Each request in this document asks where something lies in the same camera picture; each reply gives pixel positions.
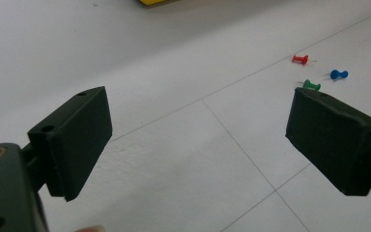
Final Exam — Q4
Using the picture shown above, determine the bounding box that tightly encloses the green pushpin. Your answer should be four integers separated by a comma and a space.
298, 78, 322, 92

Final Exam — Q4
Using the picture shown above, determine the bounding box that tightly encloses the blue pushpin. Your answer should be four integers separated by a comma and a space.
329, 69, 350, 81

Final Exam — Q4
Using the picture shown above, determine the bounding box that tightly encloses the red pushpin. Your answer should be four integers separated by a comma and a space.
291, 54, 318, 66

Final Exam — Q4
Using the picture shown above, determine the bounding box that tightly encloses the yellow plastic box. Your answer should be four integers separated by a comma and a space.
138, 0, 176, 7

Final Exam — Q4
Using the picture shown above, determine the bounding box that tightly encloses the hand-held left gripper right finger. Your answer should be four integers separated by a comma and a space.
285, 87, 371, 197

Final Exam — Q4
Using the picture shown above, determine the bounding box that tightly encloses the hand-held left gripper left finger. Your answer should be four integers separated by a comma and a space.
27, 85, 113, 203

